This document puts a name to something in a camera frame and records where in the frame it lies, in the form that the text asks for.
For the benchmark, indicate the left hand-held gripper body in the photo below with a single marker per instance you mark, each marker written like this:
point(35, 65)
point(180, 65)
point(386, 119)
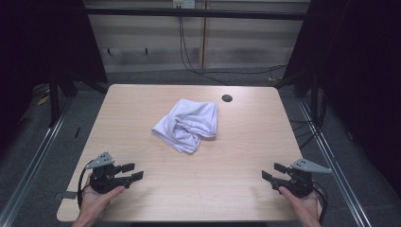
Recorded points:
point(105, 181)

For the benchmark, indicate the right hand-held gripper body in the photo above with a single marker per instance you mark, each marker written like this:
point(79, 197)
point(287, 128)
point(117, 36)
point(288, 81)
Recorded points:
point(299, 184)

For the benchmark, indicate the white patterned cloth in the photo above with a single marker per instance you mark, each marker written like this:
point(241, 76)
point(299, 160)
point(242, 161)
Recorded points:
point(189, 124)

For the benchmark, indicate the person's right hand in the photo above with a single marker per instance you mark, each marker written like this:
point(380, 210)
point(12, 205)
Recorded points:
point(307, 208)

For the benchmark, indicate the person's left hand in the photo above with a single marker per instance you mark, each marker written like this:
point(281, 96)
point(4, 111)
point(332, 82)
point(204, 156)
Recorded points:
point(93, 205)

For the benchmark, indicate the grey tape strip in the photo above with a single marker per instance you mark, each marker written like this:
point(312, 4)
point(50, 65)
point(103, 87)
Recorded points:
point(69, 195)

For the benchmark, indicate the black metal stand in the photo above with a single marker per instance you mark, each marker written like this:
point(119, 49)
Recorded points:
point(54, 104)

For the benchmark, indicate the yellow floor item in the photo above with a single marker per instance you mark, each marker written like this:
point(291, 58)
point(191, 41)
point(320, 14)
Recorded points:
point(43, 100)

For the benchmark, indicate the black curtain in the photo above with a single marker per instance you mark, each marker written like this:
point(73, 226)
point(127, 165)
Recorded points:
point(38, 47)
point(362, 78)

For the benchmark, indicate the aluminium floor rail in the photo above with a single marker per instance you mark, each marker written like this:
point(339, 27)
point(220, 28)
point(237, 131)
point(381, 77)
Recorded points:
point(34, 164)
point(334, 170)

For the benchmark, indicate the black horizontal frame bar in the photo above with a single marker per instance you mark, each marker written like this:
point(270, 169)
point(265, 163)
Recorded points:
point(195, 13)

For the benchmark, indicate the white wall socket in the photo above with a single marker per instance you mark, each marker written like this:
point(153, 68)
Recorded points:
point(184, 3)

